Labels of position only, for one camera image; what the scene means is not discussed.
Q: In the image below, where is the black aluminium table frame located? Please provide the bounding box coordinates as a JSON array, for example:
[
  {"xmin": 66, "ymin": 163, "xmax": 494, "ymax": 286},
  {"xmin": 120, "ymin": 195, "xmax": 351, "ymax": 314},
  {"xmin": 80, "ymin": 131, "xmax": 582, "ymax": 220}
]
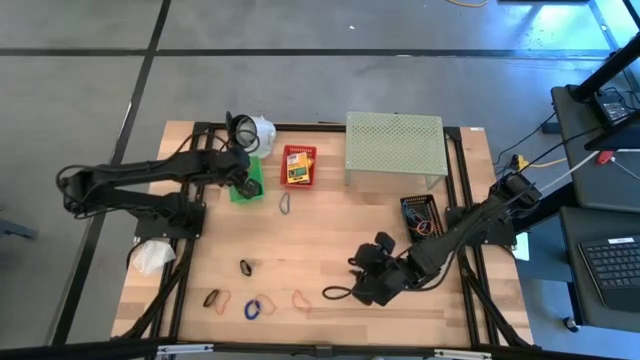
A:
[{"xmin": 0, "ymin": 121, "xmax": 640, "ymax": 360}]

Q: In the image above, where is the black keyboard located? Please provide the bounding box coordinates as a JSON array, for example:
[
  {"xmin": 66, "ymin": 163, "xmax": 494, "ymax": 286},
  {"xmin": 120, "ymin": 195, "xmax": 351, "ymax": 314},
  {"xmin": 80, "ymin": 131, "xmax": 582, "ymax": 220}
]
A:
[{"xmin": 578, "ymin": 234, "xmax": 640, "ymax": 311}]

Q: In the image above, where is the white plastic bag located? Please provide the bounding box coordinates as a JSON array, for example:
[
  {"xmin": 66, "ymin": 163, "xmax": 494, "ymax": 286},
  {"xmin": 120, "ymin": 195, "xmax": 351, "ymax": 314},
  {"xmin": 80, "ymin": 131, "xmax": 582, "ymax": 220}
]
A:
[{"xmin": 130, "ymin": 239, "xmax": 177, "ymax": 278}]

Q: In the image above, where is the black plastic basket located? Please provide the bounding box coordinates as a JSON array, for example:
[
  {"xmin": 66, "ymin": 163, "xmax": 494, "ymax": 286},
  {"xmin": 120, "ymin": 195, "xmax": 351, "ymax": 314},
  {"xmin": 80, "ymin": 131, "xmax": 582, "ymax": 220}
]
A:
[{"xmin": 399, "ymin": 193, "xmax": 445, "ymax": 245}]

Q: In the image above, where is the white paper sheet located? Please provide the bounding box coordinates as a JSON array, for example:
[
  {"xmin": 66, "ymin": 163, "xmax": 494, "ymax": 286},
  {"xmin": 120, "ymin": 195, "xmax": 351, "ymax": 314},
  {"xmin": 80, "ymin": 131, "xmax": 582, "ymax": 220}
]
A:
[{"xmin": 513, "ymin": 230, "xmax": 531, "ymax": 262}]

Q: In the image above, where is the black side desk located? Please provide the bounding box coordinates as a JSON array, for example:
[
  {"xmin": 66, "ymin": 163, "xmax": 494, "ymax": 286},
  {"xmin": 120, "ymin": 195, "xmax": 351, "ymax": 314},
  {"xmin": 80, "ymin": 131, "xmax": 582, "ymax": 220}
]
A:
[{"xmin": 549, "ymin": 83, "xmax": 640, "ymax": 335}]

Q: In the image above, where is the white cable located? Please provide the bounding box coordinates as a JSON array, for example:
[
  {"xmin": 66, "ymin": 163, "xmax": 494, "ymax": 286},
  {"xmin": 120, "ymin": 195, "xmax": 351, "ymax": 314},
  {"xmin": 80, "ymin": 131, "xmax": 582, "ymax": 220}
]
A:
[{"xmin": 537, "ymin": 149, "xmax": 601, "ymax": 195}]

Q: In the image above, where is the green plastic basket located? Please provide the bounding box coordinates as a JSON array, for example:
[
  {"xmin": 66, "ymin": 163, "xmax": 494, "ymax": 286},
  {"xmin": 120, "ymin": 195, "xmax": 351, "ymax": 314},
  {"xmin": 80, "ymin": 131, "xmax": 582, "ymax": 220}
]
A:
[{"xmin": 227, "ymin": 155, "xmax": 267, "ymax": 205}]

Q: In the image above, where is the red plastic basket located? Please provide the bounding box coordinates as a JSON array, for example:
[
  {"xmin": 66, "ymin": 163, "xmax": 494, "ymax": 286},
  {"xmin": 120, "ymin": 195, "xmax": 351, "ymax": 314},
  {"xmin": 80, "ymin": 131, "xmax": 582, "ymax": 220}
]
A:
[{"xmin": 280, "ymin": 144, "xmax": 322, "ymax": 192}]

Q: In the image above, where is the black power adapter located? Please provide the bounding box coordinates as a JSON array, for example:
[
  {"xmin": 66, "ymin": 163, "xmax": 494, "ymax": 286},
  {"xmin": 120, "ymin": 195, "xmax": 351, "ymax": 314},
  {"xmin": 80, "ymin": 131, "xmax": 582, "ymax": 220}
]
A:
[{"xmin": 594, "ymin": 94, "xmax": 631, "ymax": 126}]

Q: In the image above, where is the black diagonal pole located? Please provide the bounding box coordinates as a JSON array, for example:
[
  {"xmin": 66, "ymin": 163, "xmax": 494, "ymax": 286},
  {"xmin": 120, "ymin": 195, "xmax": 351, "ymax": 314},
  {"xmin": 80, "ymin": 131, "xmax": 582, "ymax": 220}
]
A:
[{"xmin": 571, "ymin": 32, "xmax": 640, "ymax": 103}]

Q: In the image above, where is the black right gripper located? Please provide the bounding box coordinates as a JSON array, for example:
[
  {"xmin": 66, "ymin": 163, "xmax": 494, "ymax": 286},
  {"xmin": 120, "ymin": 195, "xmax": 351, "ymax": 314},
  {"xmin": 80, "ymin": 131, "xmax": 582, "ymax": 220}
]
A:
[{"xmin": 352, "ymin": 231, "xmax": 429, "ymax": 307}]

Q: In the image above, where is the green perforated metal shelf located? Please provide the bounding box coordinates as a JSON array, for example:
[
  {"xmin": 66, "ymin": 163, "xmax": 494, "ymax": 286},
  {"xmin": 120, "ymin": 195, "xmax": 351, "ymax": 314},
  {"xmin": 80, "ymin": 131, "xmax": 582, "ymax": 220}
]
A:
[{"xmin": 343, "ymin": 110, "xmax": 450, "ymax": 192}]

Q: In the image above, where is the grey chair base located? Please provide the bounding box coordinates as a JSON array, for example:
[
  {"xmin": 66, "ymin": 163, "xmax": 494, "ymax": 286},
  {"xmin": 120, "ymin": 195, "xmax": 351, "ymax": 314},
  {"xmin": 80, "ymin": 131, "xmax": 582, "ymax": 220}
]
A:
[{"xmin": 0, "ymin": 218, "xmax": 39, "ymax": 240}]

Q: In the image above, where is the blue coil keychain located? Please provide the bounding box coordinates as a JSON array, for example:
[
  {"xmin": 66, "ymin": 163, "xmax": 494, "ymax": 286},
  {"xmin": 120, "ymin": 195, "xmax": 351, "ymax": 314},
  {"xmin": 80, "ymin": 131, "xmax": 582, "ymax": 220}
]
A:
[{"xmin": 243, "ymin": 298, "xmax": 263, "ymax": 322}]

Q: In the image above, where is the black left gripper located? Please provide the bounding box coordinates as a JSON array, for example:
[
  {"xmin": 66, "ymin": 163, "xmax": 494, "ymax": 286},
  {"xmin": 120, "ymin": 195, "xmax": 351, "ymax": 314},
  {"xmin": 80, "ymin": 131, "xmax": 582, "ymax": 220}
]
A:
[{"xmin": 218, "ymin": 147, "xmax": 264, "ymax": 200}]

